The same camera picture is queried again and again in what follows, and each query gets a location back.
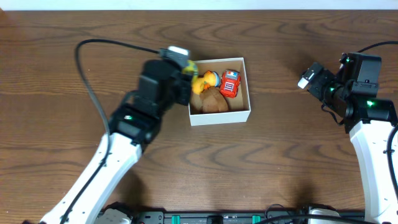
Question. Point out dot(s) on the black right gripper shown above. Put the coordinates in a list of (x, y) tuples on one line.
[(315, 88)]

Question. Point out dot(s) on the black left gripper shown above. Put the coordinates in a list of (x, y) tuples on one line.
[(183, 90)]

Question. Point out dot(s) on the yellow ball with blue letters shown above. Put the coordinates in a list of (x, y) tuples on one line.
[(192, 70)]

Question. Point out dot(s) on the orange rubber duck toy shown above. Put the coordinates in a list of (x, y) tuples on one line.
[(209, 79)]

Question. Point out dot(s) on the brown plush toy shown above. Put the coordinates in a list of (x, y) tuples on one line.
[(212, 101)]

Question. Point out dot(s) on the red toy car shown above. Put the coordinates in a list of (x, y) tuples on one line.
[(230, 82)]

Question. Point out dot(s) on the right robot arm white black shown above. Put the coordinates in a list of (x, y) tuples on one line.
[(370, 122)]

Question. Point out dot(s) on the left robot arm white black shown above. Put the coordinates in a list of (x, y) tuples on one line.
[(129, 130)]

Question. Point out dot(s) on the white cardboard box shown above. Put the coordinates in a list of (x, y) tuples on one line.
[(239, 107)]

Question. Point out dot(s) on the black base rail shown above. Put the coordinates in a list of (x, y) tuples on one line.
[(119, 213)]

